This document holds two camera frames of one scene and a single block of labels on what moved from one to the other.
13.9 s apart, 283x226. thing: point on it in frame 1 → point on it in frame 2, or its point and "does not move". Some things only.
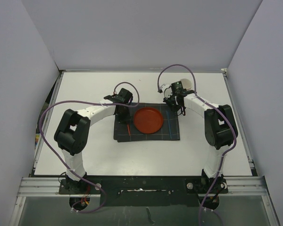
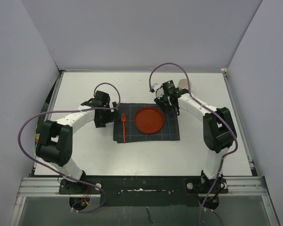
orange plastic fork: (129, 128) → (123, 118)
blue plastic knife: (169, 125) does not move
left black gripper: (124, 119) → (100, 123)
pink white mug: (186, 84) does not move
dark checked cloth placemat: (120, 132) does not move
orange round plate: (148, 120) does not move
